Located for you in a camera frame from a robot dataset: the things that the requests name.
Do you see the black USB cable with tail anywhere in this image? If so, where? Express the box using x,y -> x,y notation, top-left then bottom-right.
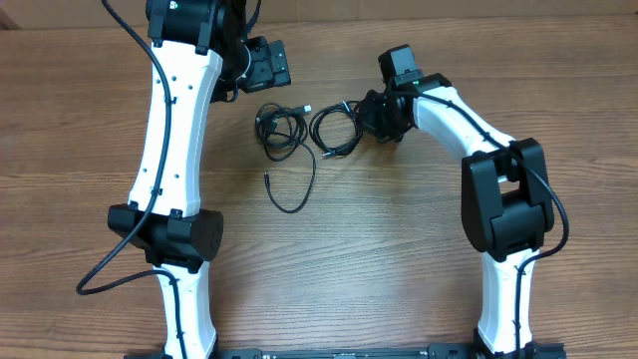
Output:
254,102 -> 318,214

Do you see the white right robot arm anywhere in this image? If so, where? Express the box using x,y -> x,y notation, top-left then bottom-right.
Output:
358,45 -> 566,358

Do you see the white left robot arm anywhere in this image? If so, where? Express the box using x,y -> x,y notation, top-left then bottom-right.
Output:
108,0 -> 291,358

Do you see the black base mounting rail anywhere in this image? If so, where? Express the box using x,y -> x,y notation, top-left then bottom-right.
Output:
124,341 -> 567,359

